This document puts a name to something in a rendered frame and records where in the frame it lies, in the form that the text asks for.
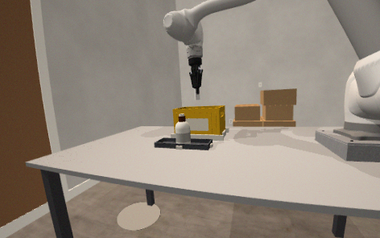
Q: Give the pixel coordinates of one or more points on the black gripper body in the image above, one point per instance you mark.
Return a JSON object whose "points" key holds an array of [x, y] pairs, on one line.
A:
{"points": [[196, 61]]}

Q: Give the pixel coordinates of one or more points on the cream-white bottle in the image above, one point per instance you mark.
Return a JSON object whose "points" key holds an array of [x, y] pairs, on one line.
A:
{"points": [[183, 134]]}

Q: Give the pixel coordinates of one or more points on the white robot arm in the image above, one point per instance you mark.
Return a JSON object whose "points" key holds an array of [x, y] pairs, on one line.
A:
{"points": [[360, 20]]}

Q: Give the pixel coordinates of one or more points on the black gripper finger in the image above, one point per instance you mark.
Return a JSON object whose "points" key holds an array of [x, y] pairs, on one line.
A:
{"points": [[192, 78], [198, 79]]}

